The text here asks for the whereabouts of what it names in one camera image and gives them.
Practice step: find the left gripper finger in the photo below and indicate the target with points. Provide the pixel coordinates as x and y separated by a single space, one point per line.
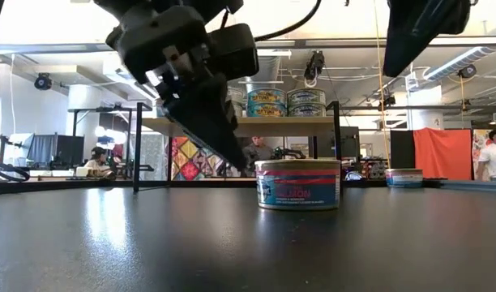
207 117

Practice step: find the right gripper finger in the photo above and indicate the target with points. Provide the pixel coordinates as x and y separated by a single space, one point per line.
430 28
404 28

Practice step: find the teal yellow label tuna can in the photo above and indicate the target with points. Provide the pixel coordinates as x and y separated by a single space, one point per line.
266 96
266 110

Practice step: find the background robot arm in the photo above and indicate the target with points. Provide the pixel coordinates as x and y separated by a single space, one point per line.
288 153

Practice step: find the white ceiling light strip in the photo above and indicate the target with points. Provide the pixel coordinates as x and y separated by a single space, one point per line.
458 63

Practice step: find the colourful patchwork quilt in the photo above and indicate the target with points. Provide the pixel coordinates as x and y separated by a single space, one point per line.
190 160

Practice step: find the black ceiling spotlight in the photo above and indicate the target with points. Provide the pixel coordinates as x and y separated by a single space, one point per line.
42 81
467 71

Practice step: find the person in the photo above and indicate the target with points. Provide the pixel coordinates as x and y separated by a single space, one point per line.
97 160
258 152
495 158

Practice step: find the black hanging ceiling device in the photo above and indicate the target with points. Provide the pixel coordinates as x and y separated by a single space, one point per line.
387 101

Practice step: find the white column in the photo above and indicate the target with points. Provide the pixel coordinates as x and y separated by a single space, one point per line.
424 117

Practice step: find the white ceiling light bar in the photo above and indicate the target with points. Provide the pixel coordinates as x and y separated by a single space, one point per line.
272 53

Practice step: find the black panel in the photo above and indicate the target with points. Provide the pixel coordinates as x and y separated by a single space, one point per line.
402 148

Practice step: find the colourful floral poster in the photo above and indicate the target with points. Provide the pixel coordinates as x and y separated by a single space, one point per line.
479 142

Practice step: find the orange fabric panel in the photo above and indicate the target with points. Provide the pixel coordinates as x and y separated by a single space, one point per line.
442 152

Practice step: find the black screen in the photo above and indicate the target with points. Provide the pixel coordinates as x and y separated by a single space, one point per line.
69 150

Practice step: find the white blue rounded object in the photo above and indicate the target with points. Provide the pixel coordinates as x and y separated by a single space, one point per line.
355 176

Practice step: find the grey blue partition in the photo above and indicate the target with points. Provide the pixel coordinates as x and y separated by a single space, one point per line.
41 148

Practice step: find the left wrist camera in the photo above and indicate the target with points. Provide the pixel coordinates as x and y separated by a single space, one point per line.
233 50

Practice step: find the grey overhead frame bar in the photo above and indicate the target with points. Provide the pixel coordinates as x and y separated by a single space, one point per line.
333 41

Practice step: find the wooden shelf black frame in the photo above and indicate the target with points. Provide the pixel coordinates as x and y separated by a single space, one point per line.
280 126

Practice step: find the silver air duct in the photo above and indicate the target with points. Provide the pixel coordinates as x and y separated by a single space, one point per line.
268 69

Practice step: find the background black frame rig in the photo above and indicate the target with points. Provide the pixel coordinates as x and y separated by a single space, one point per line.
98 109

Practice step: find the black aluminium table frame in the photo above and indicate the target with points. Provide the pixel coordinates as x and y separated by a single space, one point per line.
69 184

